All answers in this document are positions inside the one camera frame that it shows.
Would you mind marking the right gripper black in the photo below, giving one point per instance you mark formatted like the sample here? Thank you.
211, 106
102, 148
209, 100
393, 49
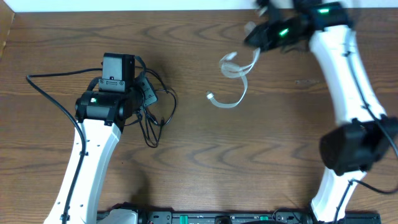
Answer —
263, 30

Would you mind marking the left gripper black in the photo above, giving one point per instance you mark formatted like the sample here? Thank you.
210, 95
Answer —
152, 95

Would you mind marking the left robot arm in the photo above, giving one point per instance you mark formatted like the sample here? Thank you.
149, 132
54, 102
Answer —
100, 114

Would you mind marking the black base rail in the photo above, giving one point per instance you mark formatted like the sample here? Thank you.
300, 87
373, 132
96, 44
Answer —
128, 213

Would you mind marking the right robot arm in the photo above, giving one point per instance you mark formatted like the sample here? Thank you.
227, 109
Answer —
364, 132

